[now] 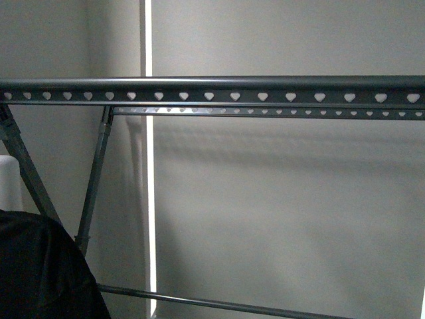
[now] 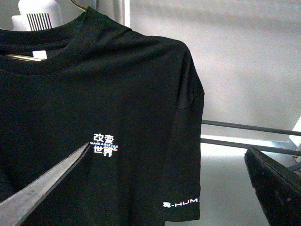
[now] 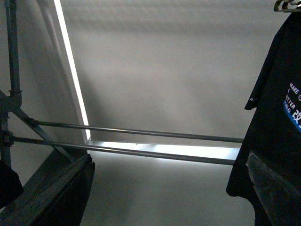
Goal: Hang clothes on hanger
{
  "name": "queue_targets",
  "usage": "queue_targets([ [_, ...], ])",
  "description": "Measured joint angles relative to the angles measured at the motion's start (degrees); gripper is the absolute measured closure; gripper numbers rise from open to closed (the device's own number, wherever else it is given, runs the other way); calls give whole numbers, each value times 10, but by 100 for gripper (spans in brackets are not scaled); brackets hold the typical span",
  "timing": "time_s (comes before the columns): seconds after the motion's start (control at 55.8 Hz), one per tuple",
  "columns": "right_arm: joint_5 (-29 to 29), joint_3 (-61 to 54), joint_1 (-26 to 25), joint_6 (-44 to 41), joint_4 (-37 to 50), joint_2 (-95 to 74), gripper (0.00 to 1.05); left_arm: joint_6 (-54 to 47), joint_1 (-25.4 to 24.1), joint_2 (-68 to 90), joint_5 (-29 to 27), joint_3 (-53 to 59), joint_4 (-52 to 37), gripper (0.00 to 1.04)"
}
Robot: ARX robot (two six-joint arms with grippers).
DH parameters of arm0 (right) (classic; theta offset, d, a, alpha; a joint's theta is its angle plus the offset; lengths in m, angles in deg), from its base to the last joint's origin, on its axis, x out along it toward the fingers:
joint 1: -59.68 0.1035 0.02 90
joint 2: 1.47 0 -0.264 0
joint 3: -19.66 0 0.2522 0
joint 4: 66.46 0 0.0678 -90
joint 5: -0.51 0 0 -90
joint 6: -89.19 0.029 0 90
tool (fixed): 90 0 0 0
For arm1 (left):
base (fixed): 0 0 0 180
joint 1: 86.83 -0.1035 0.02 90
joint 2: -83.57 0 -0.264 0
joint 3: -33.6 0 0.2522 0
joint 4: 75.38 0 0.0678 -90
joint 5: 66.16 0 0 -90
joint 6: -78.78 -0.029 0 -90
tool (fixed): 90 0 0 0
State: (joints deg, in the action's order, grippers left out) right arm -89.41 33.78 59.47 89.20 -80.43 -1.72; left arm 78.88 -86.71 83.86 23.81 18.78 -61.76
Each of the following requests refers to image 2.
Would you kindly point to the black printed t-shirt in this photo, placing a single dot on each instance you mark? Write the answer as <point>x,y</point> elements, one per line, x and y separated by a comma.
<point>136,99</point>

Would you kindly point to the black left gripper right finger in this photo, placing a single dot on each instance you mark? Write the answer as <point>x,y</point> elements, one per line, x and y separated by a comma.
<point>277,188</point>

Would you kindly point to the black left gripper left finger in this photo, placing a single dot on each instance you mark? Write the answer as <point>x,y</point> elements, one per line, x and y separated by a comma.
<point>53,198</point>

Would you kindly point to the dark metal clothes rack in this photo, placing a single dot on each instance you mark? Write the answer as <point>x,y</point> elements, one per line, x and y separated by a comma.
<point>244,136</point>

